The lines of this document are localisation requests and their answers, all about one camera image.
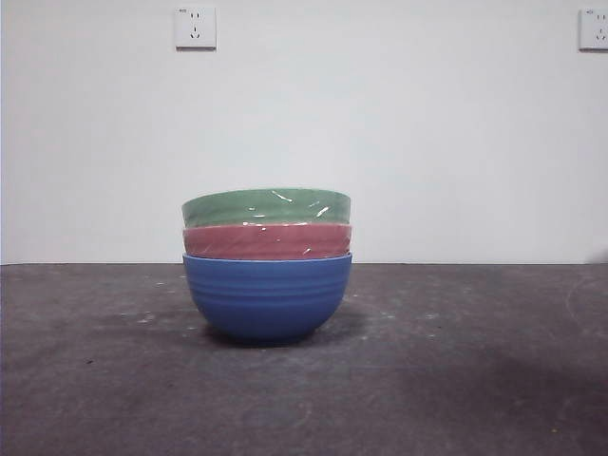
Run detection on red ribbed bowl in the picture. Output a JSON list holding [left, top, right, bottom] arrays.
[[182, 222, 353, 261]]

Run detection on green ribbed bowl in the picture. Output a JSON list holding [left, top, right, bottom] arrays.
[[181, 185, 353, 228]]

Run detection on blue ribbed bowl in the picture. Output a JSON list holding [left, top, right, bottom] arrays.
[[181, 251, 354, 345]]

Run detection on white wall socket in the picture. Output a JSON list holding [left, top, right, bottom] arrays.
[[175, 6, 218, 51], [578, 8, 608, 52]]

